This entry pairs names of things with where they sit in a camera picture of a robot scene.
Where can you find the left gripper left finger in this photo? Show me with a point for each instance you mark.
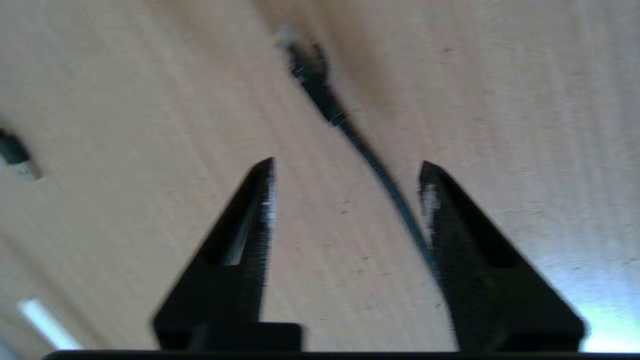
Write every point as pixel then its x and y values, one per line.
pixel 220 300

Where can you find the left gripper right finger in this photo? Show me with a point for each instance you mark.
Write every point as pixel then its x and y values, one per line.
pixel 490 300

